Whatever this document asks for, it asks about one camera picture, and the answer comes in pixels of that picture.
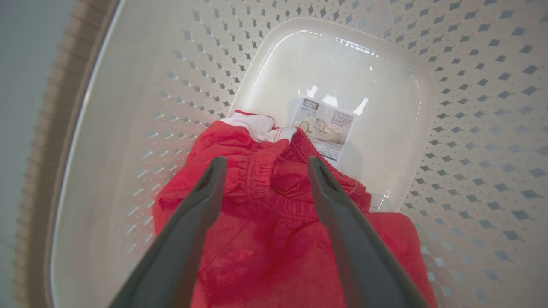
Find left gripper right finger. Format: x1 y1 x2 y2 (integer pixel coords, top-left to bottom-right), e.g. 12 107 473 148
307 156 429 308

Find paper basket label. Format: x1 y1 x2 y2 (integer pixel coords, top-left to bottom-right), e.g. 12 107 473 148
287 97 357 168

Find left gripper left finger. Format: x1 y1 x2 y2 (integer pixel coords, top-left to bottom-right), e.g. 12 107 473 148
109 156 228 308

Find red fleece shorts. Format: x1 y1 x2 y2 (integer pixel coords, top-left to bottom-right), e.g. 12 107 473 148
152 110 438 308

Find white perforated laundry basket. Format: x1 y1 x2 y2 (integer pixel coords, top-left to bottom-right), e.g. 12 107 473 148
13 0 548 308

